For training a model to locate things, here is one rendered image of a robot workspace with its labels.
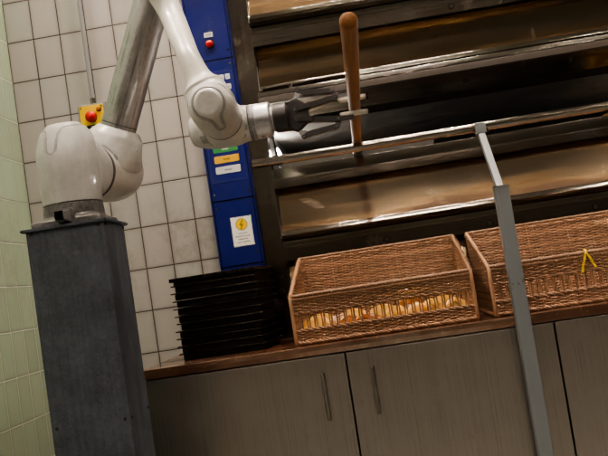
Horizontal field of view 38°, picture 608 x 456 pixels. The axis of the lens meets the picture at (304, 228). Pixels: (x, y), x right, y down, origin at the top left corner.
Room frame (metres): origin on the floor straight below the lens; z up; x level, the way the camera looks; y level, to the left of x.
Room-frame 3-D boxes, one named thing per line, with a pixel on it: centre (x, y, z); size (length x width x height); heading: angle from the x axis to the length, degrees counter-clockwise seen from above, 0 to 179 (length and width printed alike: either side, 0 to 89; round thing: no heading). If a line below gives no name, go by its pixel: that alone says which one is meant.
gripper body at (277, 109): (2.20, -0.01, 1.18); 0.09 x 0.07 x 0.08; 86
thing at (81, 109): (3.16, 0.68, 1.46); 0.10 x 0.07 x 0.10; 86
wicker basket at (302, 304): (2.87, -0.21, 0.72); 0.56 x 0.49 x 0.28; 85
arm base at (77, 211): (2.29, 0.59, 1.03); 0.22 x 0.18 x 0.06; 177
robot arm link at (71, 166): (2.32, 0.58, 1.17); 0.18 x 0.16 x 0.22; 163
